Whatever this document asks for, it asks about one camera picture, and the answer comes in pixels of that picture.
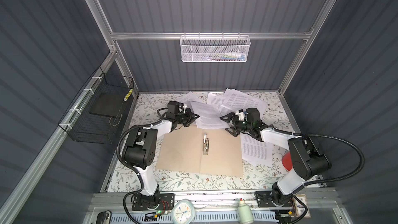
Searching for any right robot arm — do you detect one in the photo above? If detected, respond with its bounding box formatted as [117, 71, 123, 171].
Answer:
[220, 108, 365, 206]

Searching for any white glue bottle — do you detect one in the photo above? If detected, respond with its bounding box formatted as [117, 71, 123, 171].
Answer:
[236, 198, 254, 224]

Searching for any floral table mat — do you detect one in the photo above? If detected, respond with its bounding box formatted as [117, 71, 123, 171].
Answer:
[106, 91, 294, 193]

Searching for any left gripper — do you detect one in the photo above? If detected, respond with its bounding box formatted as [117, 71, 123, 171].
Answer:
[175, 109, 199, 128]

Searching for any red pen cup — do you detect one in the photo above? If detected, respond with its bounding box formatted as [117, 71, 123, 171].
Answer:
[282, 151, 293, 172]

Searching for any beige paper folder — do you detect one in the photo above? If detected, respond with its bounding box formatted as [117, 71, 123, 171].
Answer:
[155, 127, 243, 177]

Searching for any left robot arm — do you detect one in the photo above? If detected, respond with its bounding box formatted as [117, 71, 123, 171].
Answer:
[116, 101, 200, 224]

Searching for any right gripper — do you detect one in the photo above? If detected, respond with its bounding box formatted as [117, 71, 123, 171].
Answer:
[220, 112, 252, 136]

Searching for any black wire basket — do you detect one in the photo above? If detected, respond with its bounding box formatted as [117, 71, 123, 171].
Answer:
[59, 68, 135, 145]

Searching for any white wire basket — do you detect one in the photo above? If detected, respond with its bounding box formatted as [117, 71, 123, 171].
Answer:
[179, 35, 251, 63]

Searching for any yellow marker in basket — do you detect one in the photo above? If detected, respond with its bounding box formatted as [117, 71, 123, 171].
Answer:
[124, 89, 134, 101]

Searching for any metal folder clip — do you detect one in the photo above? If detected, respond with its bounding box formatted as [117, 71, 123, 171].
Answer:
[203, 133, 209, 155]

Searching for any white alarm clock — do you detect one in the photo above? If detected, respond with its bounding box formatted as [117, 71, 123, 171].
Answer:
[171, 199, 196, 224]

